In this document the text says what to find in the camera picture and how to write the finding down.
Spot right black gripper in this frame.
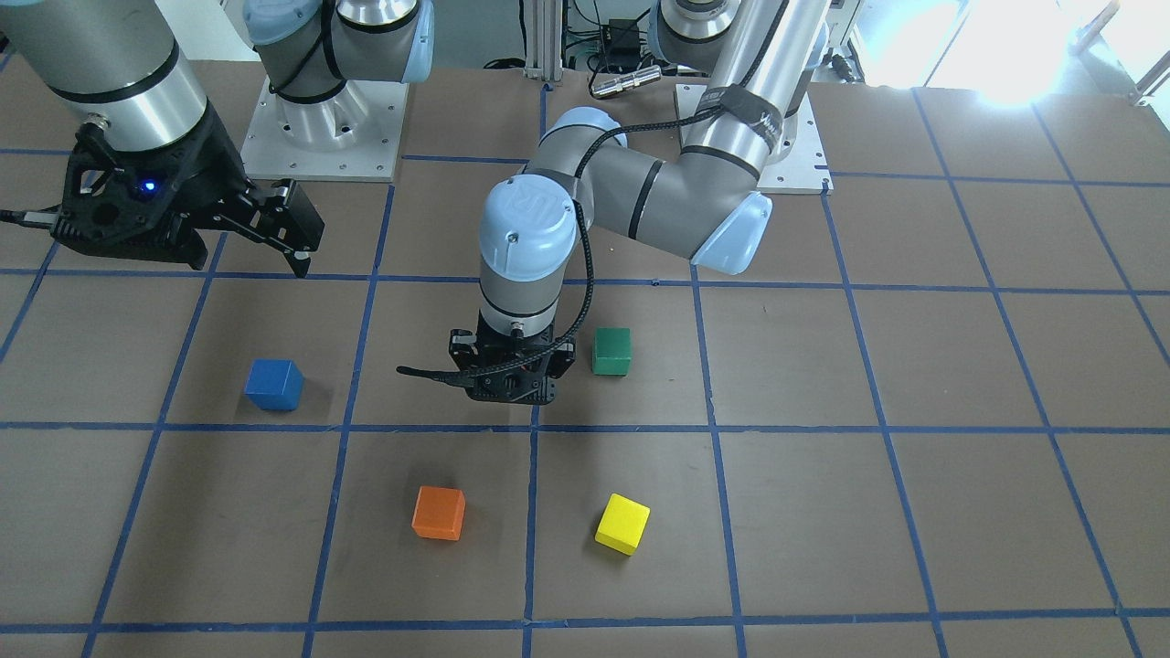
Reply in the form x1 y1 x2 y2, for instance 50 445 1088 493
50 103 324 279

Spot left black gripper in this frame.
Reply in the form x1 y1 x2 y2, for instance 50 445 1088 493
448 317 576 405

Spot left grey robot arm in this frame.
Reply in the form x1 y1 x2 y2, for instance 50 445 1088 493
425 1 830 405

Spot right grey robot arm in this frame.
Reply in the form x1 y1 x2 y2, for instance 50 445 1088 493
4 1 434 277

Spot green wooden block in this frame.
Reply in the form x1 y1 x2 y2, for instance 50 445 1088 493
590 325 633 377

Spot orange wooden block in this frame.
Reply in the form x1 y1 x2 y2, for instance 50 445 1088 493
412 484 464 541

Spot blue wooden block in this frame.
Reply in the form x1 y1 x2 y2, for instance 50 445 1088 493
245 358 304 411

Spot yellow wooden block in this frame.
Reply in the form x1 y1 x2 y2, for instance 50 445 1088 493
594 493 651 557

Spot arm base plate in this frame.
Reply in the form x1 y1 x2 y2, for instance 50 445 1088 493
675 82 833 196
239 80 412 183

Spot aluminium frame post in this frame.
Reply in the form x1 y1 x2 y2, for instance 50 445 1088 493
519 0 567 85

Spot tangled black cables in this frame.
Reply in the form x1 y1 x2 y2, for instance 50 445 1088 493
484 0 665 78

